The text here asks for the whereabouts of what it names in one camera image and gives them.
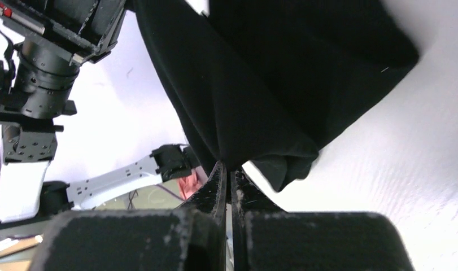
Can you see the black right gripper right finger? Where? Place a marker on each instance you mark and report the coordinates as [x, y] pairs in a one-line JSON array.
[[268, 238]]

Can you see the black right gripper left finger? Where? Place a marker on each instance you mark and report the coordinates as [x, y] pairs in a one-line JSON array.
[[189, 237]]

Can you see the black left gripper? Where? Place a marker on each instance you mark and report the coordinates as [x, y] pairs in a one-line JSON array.
[[76, 31]]

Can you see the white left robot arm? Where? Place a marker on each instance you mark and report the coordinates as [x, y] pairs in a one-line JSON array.
[[36, 78]]

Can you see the black t shirt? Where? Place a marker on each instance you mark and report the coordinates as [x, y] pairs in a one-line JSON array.
[[272, 82]]

